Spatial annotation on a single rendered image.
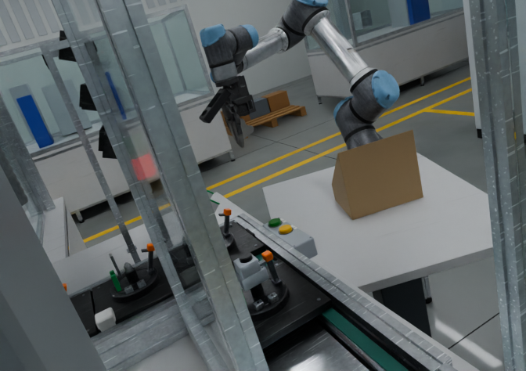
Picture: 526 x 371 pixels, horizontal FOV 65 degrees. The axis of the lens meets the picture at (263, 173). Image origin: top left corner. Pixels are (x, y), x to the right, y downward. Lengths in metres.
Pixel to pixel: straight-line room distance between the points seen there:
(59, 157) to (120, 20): 4.80
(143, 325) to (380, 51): 5.78
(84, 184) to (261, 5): 6.95
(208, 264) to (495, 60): 0.36
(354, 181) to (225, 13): 9.15
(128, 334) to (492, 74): 0.96
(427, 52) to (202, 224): 6.82
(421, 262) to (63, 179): 4.46
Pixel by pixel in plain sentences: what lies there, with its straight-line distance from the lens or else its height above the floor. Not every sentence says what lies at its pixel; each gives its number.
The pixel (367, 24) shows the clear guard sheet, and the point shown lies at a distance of 6.41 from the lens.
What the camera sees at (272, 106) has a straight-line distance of 7.14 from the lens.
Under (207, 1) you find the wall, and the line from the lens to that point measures 10.27.
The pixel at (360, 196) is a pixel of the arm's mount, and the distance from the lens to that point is 1.44.
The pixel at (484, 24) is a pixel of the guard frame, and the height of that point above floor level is 1.49.
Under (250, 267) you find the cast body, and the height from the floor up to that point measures 1.08.
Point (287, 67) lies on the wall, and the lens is 10.94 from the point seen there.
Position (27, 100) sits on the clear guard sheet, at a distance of 5.12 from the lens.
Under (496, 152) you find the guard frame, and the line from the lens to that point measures 0.55.
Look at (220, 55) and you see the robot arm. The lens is 1.23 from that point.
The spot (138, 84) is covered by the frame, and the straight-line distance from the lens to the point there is 0.36.
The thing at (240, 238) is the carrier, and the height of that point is 0.97.
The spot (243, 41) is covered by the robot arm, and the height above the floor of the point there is 1.52.
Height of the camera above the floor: 1.55
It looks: 19 degrees down
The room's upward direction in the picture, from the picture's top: 16 degrees counter-clockwise
